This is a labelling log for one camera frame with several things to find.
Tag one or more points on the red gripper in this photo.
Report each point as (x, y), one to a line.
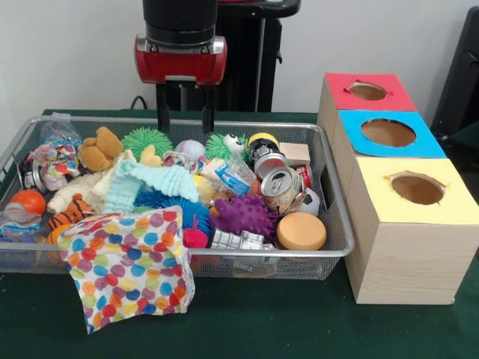
(179, 63)

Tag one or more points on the polka dot cloth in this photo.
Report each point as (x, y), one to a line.
(131, 269)

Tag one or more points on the shallow mesh bin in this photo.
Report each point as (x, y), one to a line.
(318, 261)

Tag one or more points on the wooden box with three holes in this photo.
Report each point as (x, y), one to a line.
(408, 269)

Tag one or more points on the white baseball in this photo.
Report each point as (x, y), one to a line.
(191, 149)

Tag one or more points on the green spiky toy with eyes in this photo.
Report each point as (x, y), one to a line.
(219, 147)

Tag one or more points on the green spiky ball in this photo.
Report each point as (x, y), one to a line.
(144, 140)

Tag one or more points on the brown teddy bear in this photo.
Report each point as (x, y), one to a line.
(99, 149)

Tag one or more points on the light blue knitted cloth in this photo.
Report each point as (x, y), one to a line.
(123, 187)

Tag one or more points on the blue spiky ball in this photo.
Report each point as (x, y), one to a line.
(189, 211)

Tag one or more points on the purple spiky ball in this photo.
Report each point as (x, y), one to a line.
(243, 215)

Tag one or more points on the crushed drink can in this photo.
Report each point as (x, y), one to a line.
(280, 187)

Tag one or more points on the orange round sponge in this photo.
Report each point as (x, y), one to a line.
(301, 230)

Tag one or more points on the orange ball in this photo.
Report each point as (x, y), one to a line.
(30, 202)

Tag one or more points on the dark green side tablecloth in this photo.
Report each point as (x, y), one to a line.
(467, 138)

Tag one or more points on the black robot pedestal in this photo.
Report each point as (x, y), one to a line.
(262, 56)

